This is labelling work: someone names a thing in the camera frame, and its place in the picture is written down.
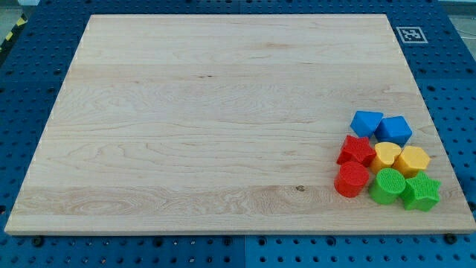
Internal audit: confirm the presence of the red star block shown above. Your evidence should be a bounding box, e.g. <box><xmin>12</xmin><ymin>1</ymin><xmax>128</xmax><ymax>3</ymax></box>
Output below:
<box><xmin>336</xmin><ymin>135</ymin><xmax>376</xmax><ymax>167</ymax></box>

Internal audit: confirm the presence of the green star block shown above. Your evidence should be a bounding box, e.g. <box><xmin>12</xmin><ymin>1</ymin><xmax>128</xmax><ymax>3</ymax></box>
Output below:
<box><xmin>399</xmin><ymin>171</ymin><xmax>441</xmax><ymax>212</ymax></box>

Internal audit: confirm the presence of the large wooden board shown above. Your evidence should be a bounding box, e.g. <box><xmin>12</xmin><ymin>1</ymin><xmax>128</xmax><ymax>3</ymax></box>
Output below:
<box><xmin>5</xmin><ymin>14</ymin><xmax>475</xmax><ymax>235</ymax></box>

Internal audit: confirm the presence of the red cylinder block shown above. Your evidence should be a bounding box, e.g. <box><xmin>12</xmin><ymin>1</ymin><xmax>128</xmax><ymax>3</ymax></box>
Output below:
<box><xmin>334</xmin><ymin>162</ymin><xmax>370</xmax><ymax>198</ymax></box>

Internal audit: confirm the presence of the blue triangle block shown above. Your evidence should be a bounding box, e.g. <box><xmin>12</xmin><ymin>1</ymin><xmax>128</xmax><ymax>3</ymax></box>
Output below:
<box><xmin>350</xmin><ymin>110</ymin><xmax>384</xmax><ymax>138</ymax></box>

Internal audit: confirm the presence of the yellow heart block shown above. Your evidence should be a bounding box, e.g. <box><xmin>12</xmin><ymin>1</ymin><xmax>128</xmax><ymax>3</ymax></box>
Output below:
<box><xmin>369</xmin><ymin>141</ymin><xmax>402</xmax><ymax>174</ymax></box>

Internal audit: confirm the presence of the blue pentagon block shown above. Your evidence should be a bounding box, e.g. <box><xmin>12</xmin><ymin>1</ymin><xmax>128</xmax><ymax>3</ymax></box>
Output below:
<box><xmin>374</xmin><ymin>115</ymin><xmax>413</xmax><ymax>147</ymax></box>

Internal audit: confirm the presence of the green cylinder block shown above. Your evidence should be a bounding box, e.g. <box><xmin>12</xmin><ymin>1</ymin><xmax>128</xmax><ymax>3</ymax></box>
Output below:
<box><xmin>369</xmin><ymin>167</ymin><xmax>406</xmax><ymax>205</ymax></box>

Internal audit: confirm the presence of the yellow hexagon block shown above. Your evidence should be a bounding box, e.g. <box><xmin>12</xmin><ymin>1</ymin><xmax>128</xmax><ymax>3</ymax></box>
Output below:
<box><xmin>392</xmin><ymin>146</ymin><xmax>431</xmax><ymax>178</ymax></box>

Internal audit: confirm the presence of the white fiducial marker tag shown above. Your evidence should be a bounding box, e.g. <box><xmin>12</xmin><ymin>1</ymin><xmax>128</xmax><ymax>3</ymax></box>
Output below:
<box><xmin>396</xmin><ymin>26</ymin><xmax>428</xmax><ymax>44</ymax></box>

